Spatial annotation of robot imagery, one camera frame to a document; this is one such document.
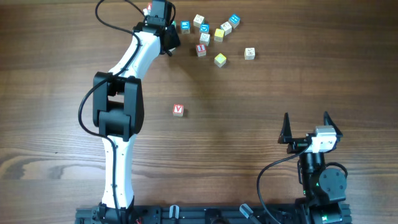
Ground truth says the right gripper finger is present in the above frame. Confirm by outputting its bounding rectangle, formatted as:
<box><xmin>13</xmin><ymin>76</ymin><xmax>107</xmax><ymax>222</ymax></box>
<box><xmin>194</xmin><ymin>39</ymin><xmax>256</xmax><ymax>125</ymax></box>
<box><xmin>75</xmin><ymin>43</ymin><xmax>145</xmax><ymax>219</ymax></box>
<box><xmin>277</xmin><ymin>113</ymin><xmax>292</xmax><ymax>144</ymax></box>
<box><xmin>323</xmin><ymin>111</ymin><xmax>343</xmax><ymax>138</ymax></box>

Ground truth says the red letter I block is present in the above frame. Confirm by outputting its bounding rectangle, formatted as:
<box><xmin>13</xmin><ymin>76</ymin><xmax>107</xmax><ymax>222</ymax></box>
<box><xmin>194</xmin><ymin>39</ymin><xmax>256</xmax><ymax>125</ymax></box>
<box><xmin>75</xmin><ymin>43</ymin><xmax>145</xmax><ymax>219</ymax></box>
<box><xmin>195</xmin><ymin>44</ymin><xmax>206</xmax><ymax>57</ymax></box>

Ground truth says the yellow block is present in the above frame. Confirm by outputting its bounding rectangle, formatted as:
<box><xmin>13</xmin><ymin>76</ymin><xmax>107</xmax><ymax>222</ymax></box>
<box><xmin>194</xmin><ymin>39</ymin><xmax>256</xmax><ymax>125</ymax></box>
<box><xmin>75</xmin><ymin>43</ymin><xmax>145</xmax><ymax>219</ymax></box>
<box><xmin>214</xmin><ymin>53</ymin><xmax>227</xmax><ymax>67</ymax></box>
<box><xmin>214</xmin><ymin>29</ymin><xmax>225</xmax><ymax>42</ymax></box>

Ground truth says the red letter V block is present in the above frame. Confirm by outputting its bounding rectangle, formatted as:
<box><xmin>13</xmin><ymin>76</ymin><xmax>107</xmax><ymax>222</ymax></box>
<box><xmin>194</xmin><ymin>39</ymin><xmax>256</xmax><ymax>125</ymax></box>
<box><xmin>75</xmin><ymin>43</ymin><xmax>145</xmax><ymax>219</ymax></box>
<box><xmin>173</xmin><ymin>104</ymin><xmax>184</xmax><ymax>116</ymax></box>

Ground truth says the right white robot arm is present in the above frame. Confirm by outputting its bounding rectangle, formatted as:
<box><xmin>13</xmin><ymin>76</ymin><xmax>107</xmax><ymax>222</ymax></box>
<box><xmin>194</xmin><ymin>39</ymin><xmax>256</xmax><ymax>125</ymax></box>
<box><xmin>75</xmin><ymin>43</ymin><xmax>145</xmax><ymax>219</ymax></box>
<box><xmin>278</xmin><ymin>112</ymin><xmax>348</xmax><ymax>223</ymax></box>

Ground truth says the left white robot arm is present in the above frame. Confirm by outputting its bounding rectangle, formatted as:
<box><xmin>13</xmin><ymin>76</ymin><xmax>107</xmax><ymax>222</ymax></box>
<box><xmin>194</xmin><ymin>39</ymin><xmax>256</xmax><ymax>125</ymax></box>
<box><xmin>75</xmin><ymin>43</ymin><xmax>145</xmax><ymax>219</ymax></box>
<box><xmin>76</xmin><ymin>1</ymin><xmax>180</xmax><ymax>223</ymax></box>

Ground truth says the blue picture block left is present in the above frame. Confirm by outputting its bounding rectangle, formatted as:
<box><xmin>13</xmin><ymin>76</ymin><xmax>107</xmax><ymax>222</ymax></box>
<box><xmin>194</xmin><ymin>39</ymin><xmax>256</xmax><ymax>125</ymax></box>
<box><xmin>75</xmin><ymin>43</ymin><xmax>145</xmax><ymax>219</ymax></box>
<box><xmin>180</xmin><ymin>21</ymin><xmax>190</xmax><ymax>34</ymax></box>

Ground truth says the natural wooden block top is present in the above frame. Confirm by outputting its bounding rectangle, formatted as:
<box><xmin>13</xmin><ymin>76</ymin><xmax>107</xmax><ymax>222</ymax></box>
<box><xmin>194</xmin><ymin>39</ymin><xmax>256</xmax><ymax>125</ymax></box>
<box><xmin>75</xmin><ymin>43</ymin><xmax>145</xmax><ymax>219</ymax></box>
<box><xmin>193</xmin><ymin>14</ymin><xmax>205</xmax><ymax>28</ymax></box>

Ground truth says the natural block with green side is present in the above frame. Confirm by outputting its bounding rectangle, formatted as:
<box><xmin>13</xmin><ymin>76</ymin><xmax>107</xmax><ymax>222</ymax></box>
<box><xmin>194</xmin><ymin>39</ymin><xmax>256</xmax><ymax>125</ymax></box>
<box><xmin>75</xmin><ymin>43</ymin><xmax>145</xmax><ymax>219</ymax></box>
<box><xmin>200</xmin><ymin>33</ymin><xmax>210</xmax><ymax>46</ymax></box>

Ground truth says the blue letter D block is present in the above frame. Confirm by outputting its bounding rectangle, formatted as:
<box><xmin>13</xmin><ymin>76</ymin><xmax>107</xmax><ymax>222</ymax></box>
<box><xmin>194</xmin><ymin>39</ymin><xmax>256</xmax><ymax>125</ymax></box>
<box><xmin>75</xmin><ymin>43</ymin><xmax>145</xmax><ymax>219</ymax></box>
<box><xmin>200</xmin><ymin>24</ymin><xmax>210</xmax><ymax>34</ymax></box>

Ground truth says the red letter Y block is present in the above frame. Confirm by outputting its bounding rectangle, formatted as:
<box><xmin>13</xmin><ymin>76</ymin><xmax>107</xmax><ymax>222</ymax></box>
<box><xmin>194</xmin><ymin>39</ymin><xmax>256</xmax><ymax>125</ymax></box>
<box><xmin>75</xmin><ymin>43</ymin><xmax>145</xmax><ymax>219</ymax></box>
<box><xmin>147</xmin><ymin>3</ymin><xmax>152</xmax><ymax>13</ymax></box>

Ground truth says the natural block number two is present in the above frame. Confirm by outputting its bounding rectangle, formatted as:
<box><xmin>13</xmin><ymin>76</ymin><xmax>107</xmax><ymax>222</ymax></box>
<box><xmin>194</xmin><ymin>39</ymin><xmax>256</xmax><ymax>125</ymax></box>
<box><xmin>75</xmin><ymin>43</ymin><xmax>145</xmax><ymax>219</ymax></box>
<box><xmin>220</xmin><ymin>22</ymin><xmax>233</xmax><ymax>36</ymax></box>

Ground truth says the blue block far right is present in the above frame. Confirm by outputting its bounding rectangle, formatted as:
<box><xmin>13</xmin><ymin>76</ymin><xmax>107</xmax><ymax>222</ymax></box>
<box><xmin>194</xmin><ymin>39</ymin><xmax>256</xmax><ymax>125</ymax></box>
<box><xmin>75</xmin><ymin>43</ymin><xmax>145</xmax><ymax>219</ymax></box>
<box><xmin>228</xmin><ymin>14</ymin><xmax>241</xmax><ymax>29</ymax></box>

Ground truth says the natural block number four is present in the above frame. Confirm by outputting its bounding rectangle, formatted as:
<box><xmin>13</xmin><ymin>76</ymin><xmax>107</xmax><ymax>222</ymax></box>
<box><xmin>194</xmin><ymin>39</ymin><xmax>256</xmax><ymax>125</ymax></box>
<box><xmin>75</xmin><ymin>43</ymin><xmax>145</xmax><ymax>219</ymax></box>
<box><xmin>244</xmin><ymin>48</ymin><xmax>256</xmax><ymax>60</ymax></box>

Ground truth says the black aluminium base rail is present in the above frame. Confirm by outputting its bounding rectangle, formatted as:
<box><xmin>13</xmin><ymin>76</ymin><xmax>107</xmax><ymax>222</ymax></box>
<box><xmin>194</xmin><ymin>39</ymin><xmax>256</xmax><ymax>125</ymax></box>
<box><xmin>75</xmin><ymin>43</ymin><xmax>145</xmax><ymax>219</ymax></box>
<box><xmin>75</xmin><ymin>203</ymin><xmax>353</xmax><ymax>224</ymax></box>

